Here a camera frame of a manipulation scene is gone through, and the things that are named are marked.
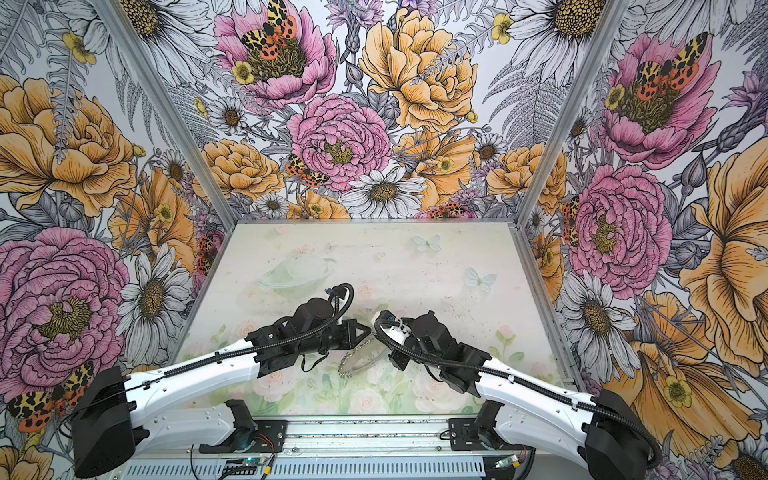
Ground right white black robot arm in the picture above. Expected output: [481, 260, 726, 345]
[374, 310, 663, 479]

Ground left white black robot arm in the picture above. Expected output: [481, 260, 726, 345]
[70, 298, 371, 479]

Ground green circuit board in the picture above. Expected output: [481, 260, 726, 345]
[224, 457, 268, 473]

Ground left black corrugated cable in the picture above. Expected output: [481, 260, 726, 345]
[83, 283, 356, 415]

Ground black corrugated cable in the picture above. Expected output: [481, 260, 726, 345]
[374, 317, 664, 469]
[83, 283, 356, 415]

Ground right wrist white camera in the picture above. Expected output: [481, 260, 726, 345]
[373, 310, 410, 335]

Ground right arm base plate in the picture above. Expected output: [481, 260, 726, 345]
[447, 417, 528, 451]

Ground aluminium front rail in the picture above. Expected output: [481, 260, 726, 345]
[179, 415, 619, 460]

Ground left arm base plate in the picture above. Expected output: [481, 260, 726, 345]
[198, 419, 288, 454]

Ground perforated metal cable tray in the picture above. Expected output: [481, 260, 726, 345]
[119, 457, 487, 480]

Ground right black corrugated cable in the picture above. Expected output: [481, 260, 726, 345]
[374, 317, 664, 469]

